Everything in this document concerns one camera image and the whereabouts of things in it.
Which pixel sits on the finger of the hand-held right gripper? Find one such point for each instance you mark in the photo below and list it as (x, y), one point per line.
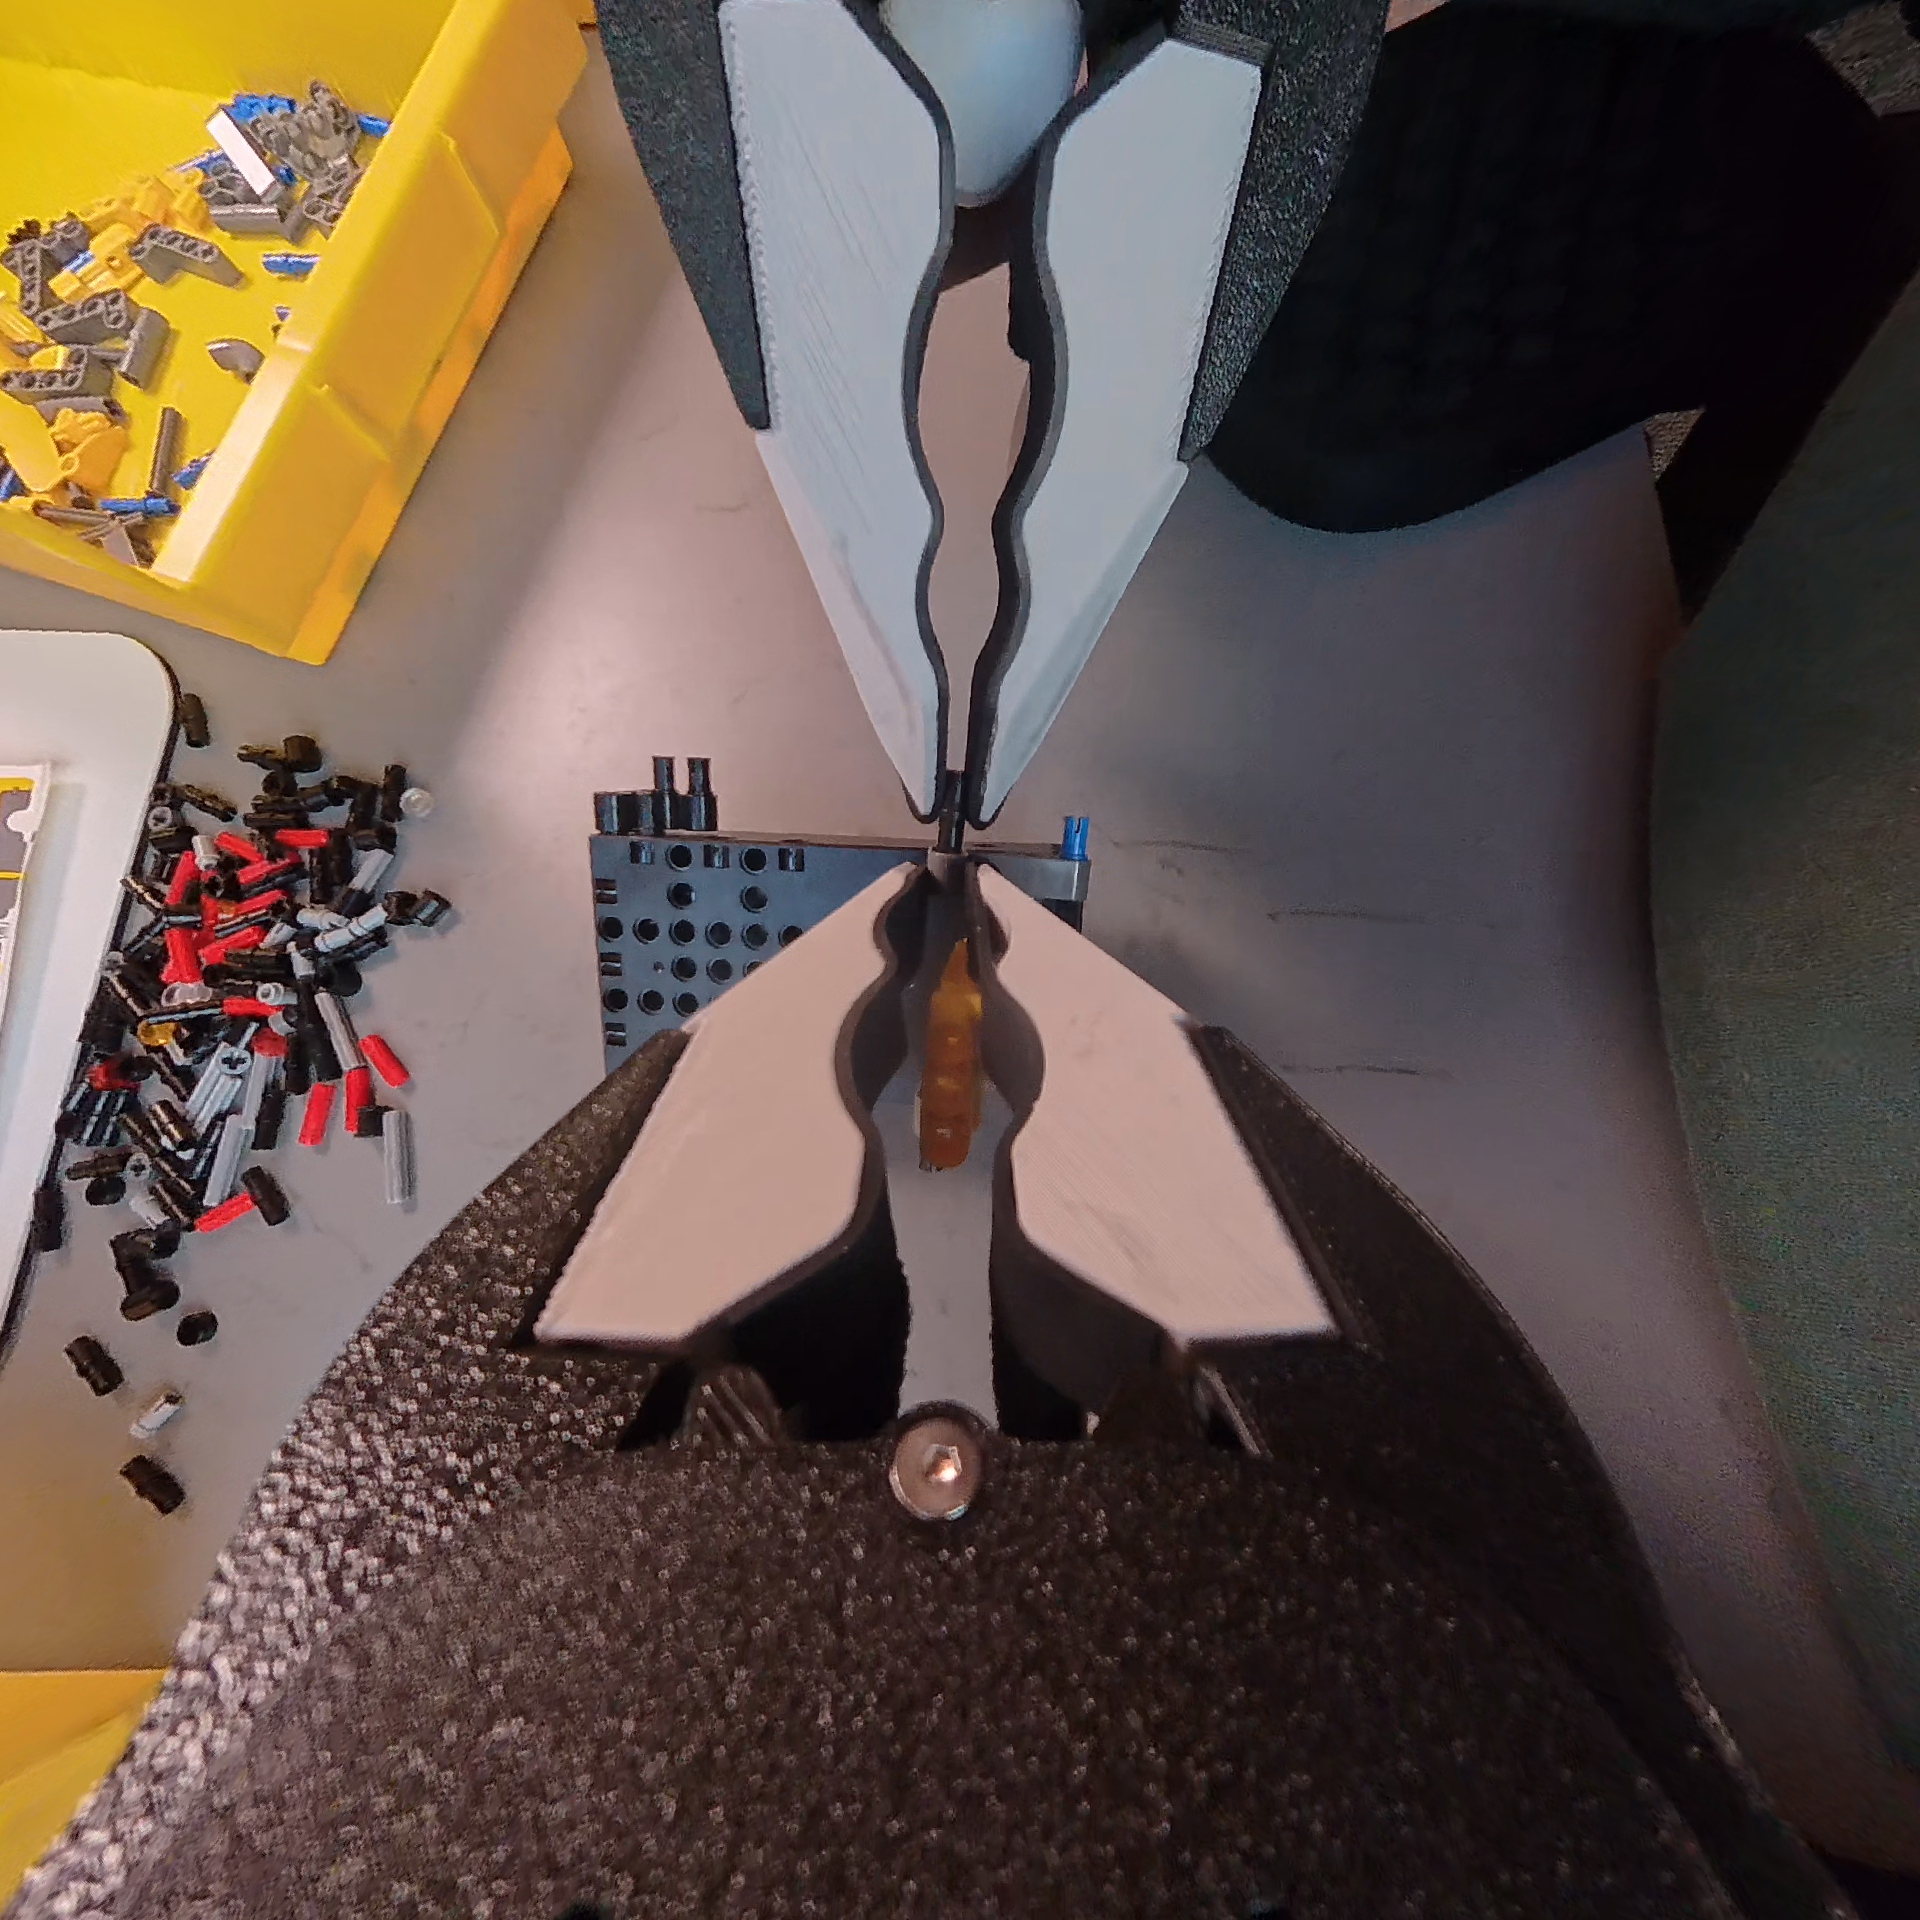
(1137, 300)
(835, 300)

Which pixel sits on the white stand base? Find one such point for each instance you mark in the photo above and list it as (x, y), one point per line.
(105, 717)

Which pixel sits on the blue lego pin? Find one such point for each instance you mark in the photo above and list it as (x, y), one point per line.
(1073, 850)

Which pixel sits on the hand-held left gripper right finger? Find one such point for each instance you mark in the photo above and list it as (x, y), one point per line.
(1151, 1172)

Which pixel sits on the sticker sheet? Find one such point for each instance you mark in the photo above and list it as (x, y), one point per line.
(17, 868)

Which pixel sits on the black lego model yellow beam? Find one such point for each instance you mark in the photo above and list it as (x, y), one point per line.
(703, 928)

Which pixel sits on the pile of loose lego pieces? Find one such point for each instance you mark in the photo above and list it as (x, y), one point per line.
(262, 986)

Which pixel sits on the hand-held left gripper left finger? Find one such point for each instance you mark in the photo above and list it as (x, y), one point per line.
(722, 1172)

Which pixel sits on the black lego pin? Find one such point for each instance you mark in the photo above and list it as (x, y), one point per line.
(951, 806)

